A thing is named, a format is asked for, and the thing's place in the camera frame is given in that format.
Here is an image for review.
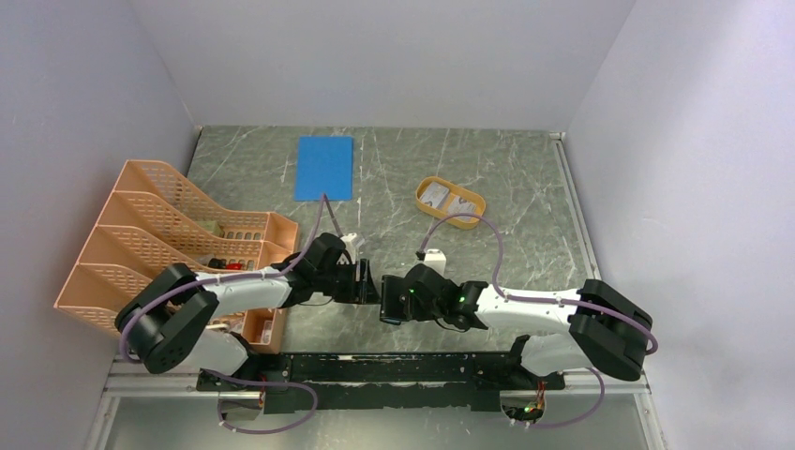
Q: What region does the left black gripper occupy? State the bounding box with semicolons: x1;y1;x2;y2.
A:
314;257;382;304

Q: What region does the yellow oval tray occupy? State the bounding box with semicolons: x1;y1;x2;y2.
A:
414;176;487;230

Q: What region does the black card holder wallet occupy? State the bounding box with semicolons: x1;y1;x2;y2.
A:
380;317;402;326

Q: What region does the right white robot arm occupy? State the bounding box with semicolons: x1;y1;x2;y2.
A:
380;263;655;388

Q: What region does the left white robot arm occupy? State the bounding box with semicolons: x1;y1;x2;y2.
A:
114;232;381;390

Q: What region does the silver VIP card stack left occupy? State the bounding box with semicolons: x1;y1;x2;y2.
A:
419;182;450;210

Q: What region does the blue flat mat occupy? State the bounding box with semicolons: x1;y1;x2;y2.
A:
293;136;353;202

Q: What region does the orange mesh file rack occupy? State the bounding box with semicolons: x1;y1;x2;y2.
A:
53;159;300;337

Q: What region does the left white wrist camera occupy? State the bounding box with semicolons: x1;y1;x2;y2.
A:
338;232;364;264

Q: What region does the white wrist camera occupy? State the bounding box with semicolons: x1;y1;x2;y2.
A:
338;232;364;264
416;248;447;276

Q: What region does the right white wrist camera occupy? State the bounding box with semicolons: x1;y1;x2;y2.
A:
416;248;447;276

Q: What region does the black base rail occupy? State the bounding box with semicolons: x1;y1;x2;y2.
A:
196;352;565;414

